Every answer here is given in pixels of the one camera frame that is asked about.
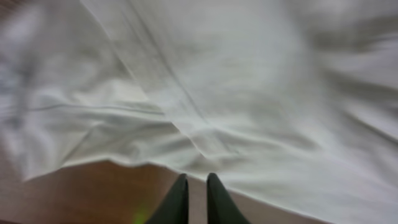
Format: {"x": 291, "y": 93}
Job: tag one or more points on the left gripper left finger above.
{"x": 174, "y": 209}

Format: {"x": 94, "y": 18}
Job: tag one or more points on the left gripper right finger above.
{"x": 220, "y": 207}

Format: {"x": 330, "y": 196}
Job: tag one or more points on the white printed t-shirt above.
{"x": 292, "y": 103}

